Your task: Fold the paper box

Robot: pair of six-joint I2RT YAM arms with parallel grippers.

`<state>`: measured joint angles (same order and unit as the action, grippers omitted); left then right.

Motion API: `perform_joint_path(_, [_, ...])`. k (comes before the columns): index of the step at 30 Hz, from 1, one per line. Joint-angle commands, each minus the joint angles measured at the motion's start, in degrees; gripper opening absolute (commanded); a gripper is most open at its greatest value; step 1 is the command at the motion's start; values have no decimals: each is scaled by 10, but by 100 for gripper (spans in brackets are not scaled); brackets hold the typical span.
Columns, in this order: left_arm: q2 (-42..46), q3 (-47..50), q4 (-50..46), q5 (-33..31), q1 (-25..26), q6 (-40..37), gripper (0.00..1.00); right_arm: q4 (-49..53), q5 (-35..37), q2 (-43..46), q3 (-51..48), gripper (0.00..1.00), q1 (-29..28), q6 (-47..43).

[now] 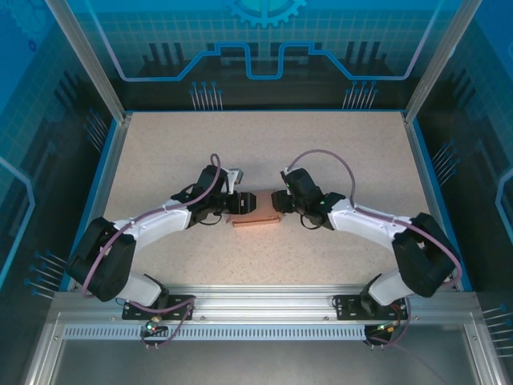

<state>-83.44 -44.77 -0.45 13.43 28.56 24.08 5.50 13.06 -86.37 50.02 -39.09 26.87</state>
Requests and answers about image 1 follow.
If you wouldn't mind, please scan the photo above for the pink cardboard paper box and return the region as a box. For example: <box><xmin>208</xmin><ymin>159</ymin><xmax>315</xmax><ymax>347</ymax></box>
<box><xmin>231</xmin><ymin>188</ymin><xmax>282</xmax><ymax>229</ymax></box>

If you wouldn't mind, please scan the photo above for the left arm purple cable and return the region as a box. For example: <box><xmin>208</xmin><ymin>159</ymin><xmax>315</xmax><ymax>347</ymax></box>
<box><xmin>82</xmin><ymin>152</ymin><xmax>222</xmax><ymax>351</ymax></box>

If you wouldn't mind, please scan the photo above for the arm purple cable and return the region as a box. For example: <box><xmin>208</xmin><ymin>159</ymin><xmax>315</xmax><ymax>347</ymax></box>
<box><xmin>82</xmin><ymin>152</ymin><xmax>222</xmax><ymax>351</ymax></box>
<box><xmin>286</xmin><ymin>148</ymin><xmax>464</xmax><ymax>351</ymax></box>

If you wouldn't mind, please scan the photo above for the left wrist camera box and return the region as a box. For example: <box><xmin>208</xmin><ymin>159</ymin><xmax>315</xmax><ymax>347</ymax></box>
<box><xmin>224</xmin><ymin>167</ymin><xmax>246</xmax><ymax>186</ymax></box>

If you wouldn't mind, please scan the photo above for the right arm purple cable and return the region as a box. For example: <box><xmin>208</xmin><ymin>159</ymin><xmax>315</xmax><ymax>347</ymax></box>
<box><xmin>286</xmin><ymin>148</ymin><xmax>464</xmax><ymax>351</ymax></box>

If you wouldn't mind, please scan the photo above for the aluminium table side rail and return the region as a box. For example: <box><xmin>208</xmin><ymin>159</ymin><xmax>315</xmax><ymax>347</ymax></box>
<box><xmin>402</xmin><ymin>113</ymin><xmax>461</xmax><ymax>292</ymax></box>
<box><xmin>66</xmin><ymin>113</ymin><xmax>133</xmax><ymax>292</ymax></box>

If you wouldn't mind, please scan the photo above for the aluminium mounting rail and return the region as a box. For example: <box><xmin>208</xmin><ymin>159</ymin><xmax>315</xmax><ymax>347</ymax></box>
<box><xmin>50</xmin><ymin>285</ymin><xmax>482</xmax><ymax>322</ymax></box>

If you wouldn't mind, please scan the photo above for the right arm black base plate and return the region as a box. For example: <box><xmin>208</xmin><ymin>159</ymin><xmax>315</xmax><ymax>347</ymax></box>
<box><xmin>333</xmin><ymin>294</ymin><xmax>410</xmax><ymax>322</ymax></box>

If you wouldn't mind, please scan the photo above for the slotted grey cable duct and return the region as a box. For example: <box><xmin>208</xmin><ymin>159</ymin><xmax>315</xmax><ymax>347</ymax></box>
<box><xmin>63</xmin><ymin>325</ymin><xmax>369</xmax><ymax>342</ymax></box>

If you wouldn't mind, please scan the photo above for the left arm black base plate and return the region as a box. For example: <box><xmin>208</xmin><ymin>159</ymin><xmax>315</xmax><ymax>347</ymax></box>
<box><xmin>122</xmin><ymin>294</ymin><xmax>196</xmax><ymax>322</ymax></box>

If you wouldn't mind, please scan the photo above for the aluminium frame post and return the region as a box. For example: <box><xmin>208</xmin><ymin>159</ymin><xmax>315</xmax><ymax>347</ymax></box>
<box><xmin>43</xmin><ymin>0</ymin><xmax>134</xmax><ymax>124</ymax></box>
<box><xmin>402</xmin><ymin>0</ymin><xmax>484</xmax><ymax>124</ymax></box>

